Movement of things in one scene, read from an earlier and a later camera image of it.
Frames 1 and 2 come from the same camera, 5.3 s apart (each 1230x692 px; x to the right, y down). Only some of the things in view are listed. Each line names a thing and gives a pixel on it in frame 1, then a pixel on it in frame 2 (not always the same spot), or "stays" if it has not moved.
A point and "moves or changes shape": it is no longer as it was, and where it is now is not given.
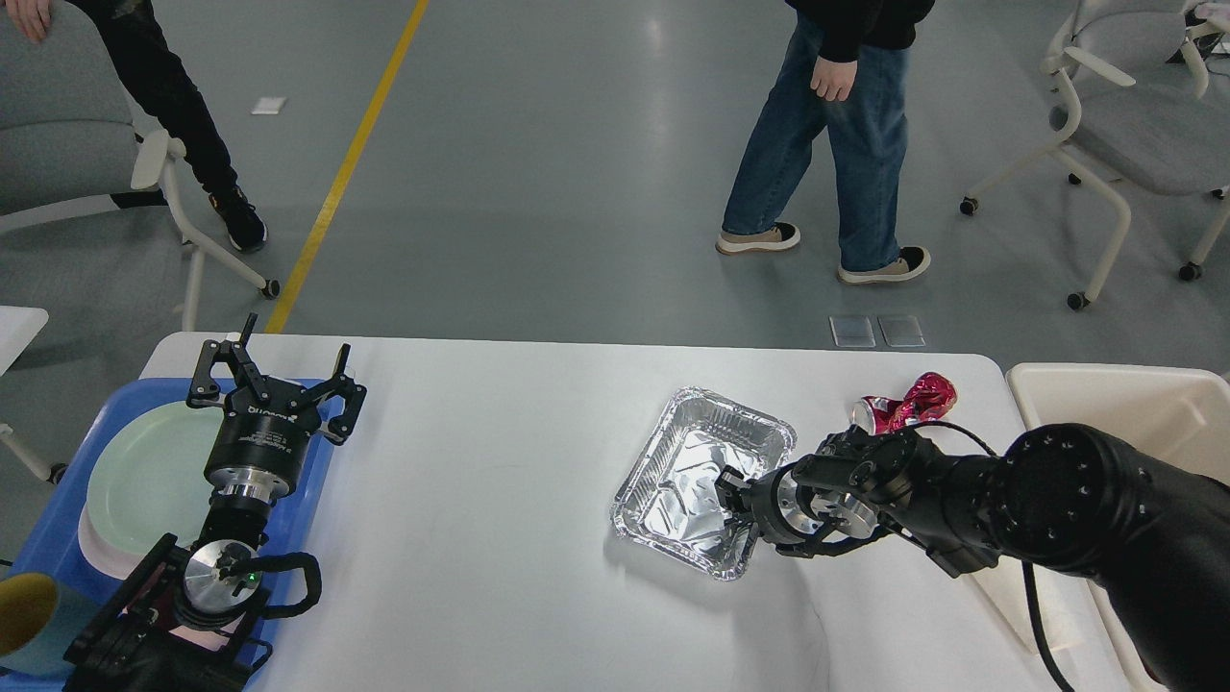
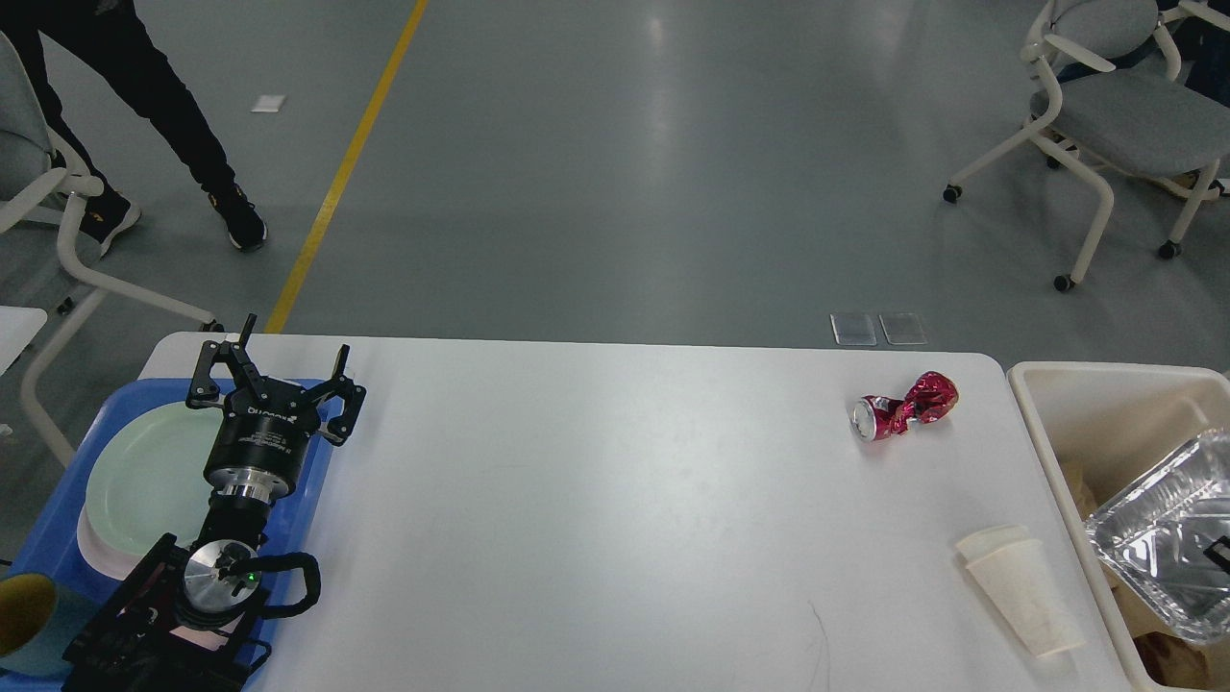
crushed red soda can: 931,397 stays
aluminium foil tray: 669,500 moves or changes shape
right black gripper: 778,506 → 1219,552
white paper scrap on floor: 267,106 stays
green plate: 147,489 stays
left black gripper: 259,445 stays
